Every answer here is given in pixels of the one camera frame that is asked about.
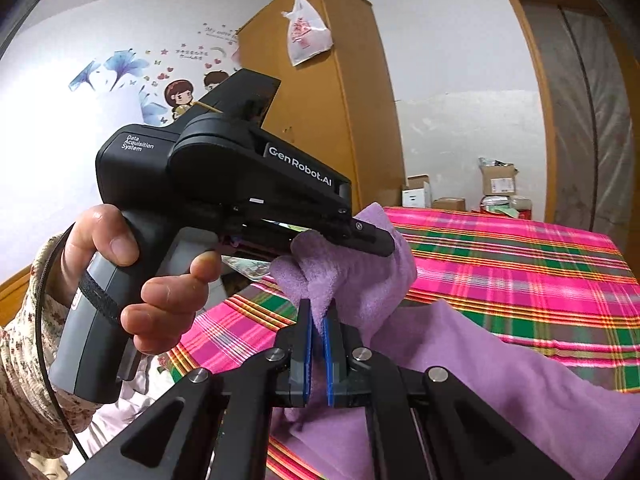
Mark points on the brown labelled cardboard box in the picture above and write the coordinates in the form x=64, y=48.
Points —
x=500, y=182

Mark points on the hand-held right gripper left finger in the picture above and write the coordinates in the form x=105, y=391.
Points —
x=306, y=355

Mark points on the white floral bedding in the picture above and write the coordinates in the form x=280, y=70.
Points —
x=125, y=410

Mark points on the person's left hand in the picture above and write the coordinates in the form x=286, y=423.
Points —
x=170, y=295

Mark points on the white cardboard box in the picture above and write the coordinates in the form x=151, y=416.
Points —
x=415, y=195

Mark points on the cartoon wall sticker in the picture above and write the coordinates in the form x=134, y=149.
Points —
x=120, y=67

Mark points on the pink plaid blanket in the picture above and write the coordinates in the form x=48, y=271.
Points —
x=500, y=260

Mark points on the clear plastic sheet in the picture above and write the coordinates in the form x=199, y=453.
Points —
x=590, y=135

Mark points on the white plastic bag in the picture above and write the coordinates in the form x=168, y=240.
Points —
x=307, y=35

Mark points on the wooden door frame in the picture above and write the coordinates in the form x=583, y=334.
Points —
x=527, y=60

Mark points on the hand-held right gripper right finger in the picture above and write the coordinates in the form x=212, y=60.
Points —
x=330, y=360

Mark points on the wooden wardrobe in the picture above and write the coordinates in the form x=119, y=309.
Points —
x=350, y=100

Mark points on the small brown cardboard box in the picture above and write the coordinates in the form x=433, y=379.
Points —
x=447, y=205

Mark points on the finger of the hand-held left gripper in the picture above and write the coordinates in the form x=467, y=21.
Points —
x=367, y=237

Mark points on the purple fleece pants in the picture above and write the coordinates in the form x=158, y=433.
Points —
x=475, y=385

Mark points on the person's left forearm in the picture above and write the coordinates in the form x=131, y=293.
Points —
x=30, y=360

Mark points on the wooden headboard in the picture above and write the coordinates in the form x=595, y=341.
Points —
x=12, y=295

